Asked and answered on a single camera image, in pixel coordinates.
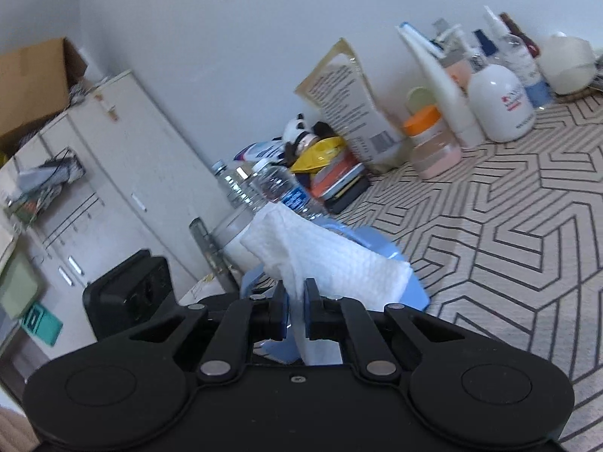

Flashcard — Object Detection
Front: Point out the clear plastic water bottle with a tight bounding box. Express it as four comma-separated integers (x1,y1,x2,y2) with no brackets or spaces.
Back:
245,159,327,224

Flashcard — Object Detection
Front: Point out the orange lid jar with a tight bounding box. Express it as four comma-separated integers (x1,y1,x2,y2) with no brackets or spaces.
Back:
403,106,462,180

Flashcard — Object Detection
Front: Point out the white cabinet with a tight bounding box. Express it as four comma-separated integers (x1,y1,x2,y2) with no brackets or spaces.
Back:
0,70,239,373

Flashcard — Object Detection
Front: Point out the wire rack with clutter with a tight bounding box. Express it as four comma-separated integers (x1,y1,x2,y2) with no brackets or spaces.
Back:
5,148,86,227

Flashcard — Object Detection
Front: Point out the orange tin box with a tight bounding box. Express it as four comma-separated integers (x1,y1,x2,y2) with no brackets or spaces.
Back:
308,154,367,199

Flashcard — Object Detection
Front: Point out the white blue packet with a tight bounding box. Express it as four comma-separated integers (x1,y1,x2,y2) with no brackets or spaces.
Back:
233,140,286,163

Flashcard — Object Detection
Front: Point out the clear bottle with white liquid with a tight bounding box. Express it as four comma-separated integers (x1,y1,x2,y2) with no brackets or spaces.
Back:
210,160,271,274

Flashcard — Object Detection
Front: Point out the blue plastic container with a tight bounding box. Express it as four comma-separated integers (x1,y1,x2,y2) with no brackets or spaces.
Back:
240,219,432,368

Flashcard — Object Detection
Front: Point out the white round container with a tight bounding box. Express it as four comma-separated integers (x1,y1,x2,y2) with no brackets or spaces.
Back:
537,32,598,96

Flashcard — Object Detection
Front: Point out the white round pump bottle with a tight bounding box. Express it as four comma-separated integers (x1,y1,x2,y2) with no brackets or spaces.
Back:
468,28,538,143

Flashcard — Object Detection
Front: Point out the black flat box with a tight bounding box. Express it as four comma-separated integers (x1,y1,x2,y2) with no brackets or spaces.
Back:
323,176,371,215

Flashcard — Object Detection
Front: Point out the clear spray bottle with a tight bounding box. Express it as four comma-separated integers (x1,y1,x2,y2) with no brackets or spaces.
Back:
483,6,555,109

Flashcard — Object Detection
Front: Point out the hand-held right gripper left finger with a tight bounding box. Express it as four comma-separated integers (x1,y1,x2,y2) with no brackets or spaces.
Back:
125,282,289,384

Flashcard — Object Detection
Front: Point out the dark red bottle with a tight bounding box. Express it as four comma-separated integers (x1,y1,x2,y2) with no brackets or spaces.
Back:
499,12,541,58

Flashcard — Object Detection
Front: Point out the pale green round lid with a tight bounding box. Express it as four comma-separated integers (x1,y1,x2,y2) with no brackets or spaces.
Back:
406,87,440,115

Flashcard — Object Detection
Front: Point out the white paper towel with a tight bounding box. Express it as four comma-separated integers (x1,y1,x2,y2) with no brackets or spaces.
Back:
240,205,413,368

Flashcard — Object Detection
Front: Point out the white squeeze tube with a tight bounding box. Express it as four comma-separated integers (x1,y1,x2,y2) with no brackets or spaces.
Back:
396,23,486,148

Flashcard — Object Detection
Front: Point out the yellow packet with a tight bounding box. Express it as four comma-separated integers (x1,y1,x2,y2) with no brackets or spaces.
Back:
289,136,348,175

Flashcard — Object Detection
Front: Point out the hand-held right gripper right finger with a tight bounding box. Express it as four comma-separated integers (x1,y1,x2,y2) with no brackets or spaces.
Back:
304,278,467,383

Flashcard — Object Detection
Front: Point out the cardboard box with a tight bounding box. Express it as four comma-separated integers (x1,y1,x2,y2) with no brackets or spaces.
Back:
0,38,90,161

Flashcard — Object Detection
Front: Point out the tan printed pouch bag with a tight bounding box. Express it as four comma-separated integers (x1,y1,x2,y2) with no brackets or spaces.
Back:
296,38,407,176

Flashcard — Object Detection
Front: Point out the peach pump bottle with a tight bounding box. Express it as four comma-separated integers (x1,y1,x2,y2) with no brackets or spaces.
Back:
433,21,476,101

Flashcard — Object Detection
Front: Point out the geometric patterned tablecloth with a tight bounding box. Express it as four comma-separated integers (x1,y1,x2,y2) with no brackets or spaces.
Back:
330,89,603,452

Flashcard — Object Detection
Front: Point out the panda toy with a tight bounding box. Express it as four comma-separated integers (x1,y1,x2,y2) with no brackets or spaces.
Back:
282,114,315,152

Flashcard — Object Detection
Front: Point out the teal plastic item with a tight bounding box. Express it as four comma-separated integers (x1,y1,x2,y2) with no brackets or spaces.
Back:
21,304,64,347

